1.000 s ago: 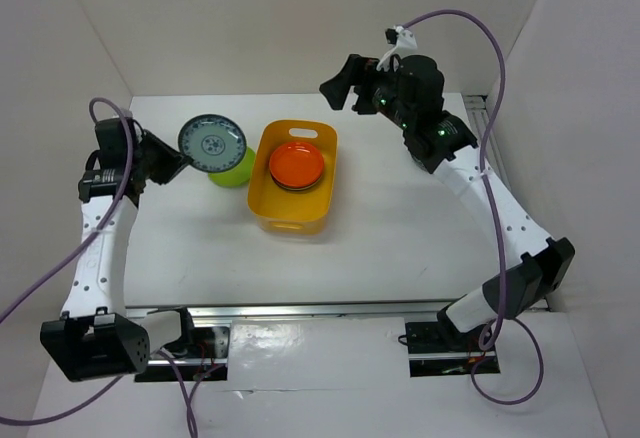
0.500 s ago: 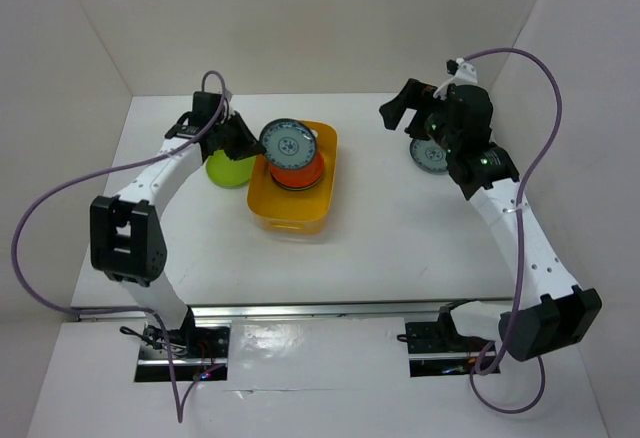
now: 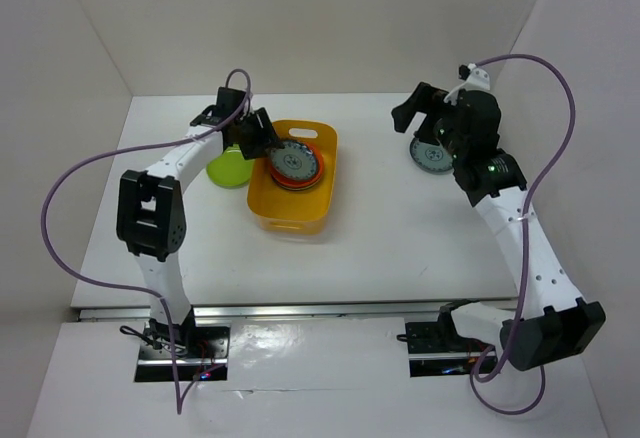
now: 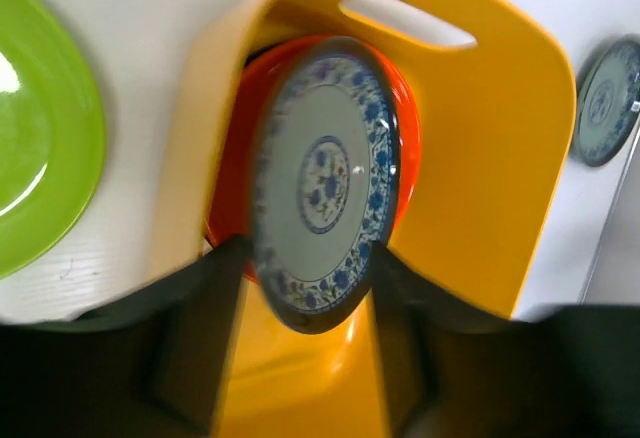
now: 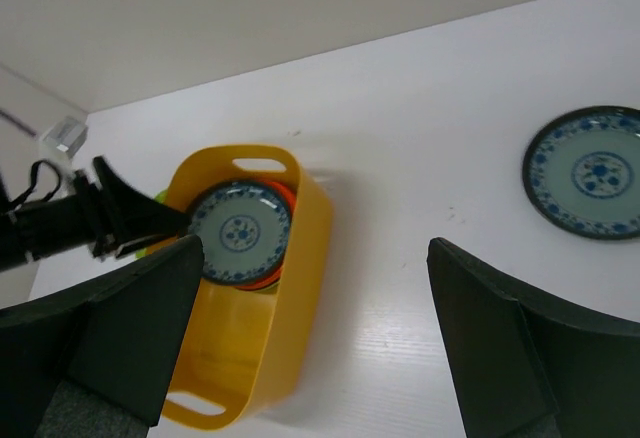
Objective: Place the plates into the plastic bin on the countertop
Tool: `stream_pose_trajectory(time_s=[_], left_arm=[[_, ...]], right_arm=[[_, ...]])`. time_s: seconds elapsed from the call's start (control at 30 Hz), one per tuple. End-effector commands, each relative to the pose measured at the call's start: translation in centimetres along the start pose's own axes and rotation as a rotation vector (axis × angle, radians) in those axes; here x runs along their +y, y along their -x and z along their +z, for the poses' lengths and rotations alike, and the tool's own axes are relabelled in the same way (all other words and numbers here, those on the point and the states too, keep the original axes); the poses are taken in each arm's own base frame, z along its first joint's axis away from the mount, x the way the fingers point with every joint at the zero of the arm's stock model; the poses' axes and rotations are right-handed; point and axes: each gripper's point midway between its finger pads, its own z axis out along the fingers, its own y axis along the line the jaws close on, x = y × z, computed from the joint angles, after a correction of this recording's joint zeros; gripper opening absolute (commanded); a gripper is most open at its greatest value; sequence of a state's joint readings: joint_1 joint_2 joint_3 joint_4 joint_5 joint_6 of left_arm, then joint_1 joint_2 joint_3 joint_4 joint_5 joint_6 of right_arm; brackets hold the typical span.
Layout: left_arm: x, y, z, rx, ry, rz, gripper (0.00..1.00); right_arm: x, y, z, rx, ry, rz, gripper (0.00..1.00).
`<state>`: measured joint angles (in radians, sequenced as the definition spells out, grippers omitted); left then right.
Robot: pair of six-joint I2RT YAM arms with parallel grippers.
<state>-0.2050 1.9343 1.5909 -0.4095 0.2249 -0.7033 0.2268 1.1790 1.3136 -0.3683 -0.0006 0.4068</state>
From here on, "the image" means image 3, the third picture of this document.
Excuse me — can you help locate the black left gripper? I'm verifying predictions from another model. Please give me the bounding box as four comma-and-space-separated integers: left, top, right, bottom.
233, 107, 284, 161

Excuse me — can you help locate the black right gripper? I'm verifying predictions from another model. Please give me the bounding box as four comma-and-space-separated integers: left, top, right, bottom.
392, 81, 466, 159

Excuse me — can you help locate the blue floral plate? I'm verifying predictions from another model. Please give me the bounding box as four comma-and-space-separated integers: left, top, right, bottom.
409, 138, 453, 175
267, 139, 319, 179

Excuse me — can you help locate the orange plate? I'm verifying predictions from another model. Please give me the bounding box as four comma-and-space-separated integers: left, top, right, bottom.
269, 141, 325, 185
271, 174, 322, 186

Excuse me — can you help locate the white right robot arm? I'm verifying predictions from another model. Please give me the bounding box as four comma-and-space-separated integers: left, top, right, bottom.
391, 82, 606, 371

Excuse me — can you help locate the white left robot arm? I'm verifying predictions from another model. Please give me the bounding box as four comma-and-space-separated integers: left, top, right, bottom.
116, 86, 281, 357

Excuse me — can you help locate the green plate near bin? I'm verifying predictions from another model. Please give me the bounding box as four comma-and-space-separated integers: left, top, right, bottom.
205, 145, 254, 188

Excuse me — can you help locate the yellow plastic bin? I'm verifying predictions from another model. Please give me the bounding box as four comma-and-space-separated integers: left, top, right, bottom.
247, 119, 338, 235

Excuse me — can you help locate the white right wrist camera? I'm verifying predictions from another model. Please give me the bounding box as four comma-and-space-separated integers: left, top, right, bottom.
444, 63, 491, 105

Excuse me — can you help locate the aluminium rail front edge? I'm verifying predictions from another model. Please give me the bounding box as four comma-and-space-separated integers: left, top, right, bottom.
79, 300, 449, 321

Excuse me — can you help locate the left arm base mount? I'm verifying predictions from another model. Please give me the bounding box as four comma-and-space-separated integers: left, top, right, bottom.
119, 322, 231, 383

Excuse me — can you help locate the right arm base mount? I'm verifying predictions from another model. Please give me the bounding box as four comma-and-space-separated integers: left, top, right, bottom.
396, 317, 489, 378

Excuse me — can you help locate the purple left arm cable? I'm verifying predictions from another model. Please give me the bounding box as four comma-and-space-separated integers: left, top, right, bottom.
40, 68, 251, 415

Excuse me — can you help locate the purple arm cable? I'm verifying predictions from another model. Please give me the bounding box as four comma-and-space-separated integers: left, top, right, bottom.
467, 53, 577, 414
40, 68, 251, 415

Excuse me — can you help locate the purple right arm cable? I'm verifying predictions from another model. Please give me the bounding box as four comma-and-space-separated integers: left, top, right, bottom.
467, 53, 577, 414

